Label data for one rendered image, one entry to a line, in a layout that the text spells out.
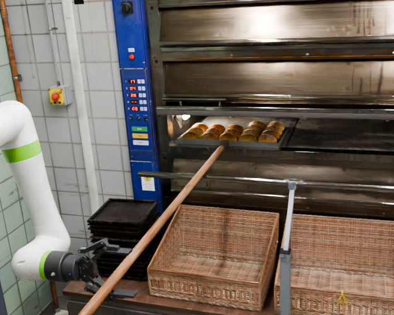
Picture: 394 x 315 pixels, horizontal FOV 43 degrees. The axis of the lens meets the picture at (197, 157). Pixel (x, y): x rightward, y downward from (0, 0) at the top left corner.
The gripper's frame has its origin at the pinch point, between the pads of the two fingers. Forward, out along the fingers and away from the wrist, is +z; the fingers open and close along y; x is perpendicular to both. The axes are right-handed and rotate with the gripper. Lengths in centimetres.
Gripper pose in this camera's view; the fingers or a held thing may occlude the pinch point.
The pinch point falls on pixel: (129, 273)
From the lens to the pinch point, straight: 150.8
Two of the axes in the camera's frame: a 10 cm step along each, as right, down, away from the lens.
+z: 9.4, 0.1, -3.4
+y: 0.8, 9.6, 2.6
